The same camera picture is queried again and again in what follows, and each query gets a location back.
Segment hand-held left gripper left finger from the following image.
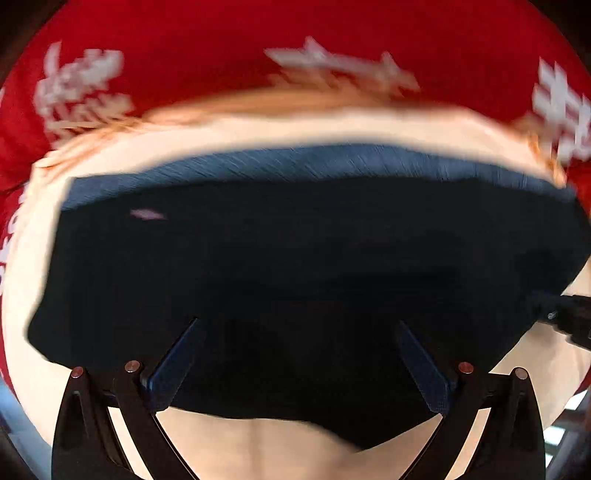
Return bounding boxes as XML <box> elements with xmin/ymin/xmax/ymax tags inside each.
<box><xmin>51</xmin><ymin>318</ymin><xmax>208</xmax><ymax>480</ymax></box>

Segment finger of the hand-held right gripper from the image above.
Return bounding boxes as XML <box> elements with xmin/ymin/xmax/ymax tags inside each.
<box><xmin>531</xmin><ymin>291</ymin><xmax>591</xmax><ymax>352</ymax></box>

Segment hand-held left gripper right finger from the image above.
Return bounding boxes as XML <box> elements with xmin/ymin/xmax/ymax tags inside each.
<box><xmin>396</xmin><ymin>318</ymin><xmax>548</xmax><ymax>480</ymax></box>

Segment dark pants with patterned waistband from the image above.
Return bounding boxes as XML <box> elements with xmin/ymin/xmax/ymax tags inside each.
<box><xmin>28</xmin><ymin>145</ymin><xmax>591</xmax><ymax>450</ymax></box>

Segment red printed quilt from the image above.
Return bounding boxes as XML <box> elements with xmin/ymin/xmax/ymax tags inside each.
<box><xmin>0</xmin><ymin>180</ymin><xmax>35</xmax><ymax>384</ymax></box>
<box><xmin>0</xmin><ymin>0</ymin><xmax>591</xmax><ymax>195</ymax></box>

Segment cream embossed blanket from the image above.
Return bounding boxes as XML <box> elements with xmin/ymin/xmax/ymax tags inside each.
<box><xmin>0</xmin><ymin>88</ymin><xmax>591</xmax><ymax>480</ymax></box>

